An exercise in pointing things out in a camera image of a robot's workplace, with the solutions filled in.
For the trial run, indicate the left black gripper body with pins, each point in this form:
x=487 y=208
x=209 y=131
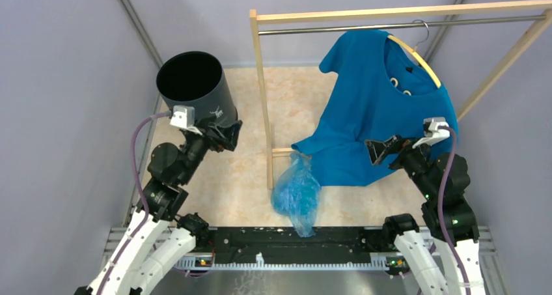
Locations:
x=214 y=142

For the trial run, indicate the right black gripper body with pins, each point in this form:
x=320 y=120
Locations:
x=411 y=159

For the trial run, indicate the black cylindrical trash bin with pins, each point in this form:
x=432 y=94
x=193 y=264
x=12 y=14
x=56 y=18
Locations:
x=197 y=79

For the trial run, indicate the blue plastic trash bag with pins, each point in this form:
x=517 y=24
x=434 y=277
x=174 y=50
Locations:
x=296 y=195

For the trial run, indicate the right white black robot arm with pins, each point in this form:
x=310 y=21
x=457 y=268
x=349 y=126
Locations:
x=451 y=264

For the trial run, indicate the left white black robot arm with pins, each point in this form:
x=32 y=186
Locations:
x=156 y=238

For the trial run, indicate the blue t-shirt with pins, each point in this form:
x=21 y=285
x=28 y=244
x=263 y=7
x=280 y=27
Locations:
x=379 y=92

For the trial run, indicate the yellow clothes hanger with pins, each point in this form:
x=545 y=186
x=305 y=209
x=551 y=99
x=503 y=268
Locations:
x=413 y=52

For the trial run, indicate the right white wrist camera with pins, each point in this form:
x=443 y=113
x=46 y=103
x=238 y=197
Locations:
x=435 y=131

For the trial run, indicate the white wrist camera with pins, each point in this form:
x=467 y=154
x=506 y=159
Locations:
x=435 y=131
x=183 y=117

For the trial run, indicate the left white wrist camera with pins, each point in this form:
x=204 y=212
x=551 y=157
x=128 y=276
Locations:
x=183 y=117

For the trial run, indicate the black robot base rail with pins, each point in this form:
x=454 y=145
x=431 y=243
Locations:
x=282 y=249

